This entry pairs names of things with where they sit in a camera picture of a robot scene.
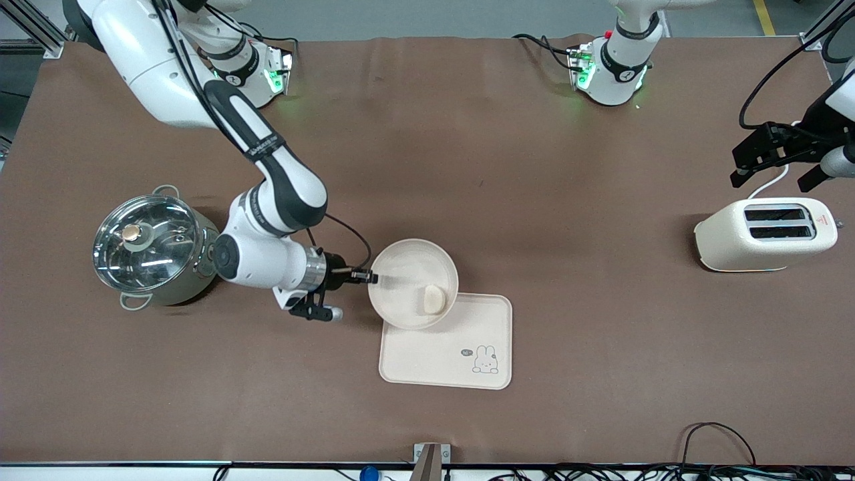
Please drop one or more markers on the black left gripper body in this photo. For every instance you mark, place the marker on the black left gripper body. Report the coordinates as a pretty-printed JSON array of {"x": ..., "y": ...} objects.
[{"x": 803, "y": 138}]

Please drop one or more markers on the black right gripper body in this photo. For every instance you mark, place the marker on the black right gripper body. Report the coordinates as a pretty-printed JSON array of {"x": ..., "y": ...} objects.
[{"x": 333, "y": 269}]

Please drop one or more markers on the cream round plate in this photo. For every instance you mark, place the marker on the cream round plate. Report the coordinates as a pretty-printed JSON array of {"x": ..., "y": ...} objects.
[{"x": 401, "y": 294}]

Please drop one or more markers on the small white steamed bun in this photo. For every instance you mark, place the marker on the small white steamed bun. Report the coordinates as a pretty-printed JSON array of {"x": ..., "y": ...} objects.
[{"x": 434, "y": 299}]

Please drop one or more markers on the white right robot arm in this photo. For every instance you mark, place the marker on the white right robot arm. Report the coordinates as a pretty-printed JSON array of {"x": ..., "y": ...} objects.
[{"x": 153, "y": 73}]

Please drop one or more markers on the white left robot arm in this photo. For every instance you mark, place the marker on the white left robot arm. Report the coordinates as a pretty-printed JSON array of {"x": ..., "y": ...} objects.
[{"x": 621, "y": 60}]

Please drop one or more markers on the cream two-slot toaster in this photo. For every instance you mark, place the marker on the cream two-slot toaster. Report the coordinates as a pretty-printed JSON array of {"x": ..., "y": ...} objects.
[{"x": 748, "y": 250}]

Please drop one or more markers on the cream rectangular rabbit tray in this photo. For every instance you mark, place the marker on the cream rectangular rabbit tray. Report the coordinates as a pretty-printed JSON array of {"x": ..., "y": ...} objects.
[{"x": 434, "y": 361}]

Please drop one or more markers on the stainless steel pot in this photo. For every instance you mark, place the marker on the stainless steel pot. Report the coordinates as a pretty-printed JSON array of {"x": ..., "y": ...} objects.
[{"x": 194, "y": 284}]

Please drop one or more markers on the glass pot lid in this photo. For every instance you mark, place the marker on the glass pot lid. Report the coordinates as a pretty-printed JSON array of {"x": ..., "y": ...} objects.
[{"x": 147, "y": 244}]

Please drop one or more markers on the small blue round object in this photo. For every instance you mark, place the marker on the small blue round object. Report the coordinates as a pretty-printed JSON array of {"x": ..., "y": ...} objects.
[{"x": 369, "y": 474}]

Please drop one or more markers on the aluminium frame post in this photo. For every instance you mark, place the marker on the aluminium frame post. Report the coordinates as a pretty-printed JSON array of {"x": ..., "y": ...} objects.
[
  {"x": 825, "y": 23},
  {"x": 33, "y": 27}
]

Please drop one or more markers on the aluminium profile bracket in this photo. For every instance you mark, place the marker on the aluminium profile bracket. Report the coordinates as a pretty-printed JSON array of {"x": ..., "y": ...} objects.
[{"x": 431, "y": 461}]

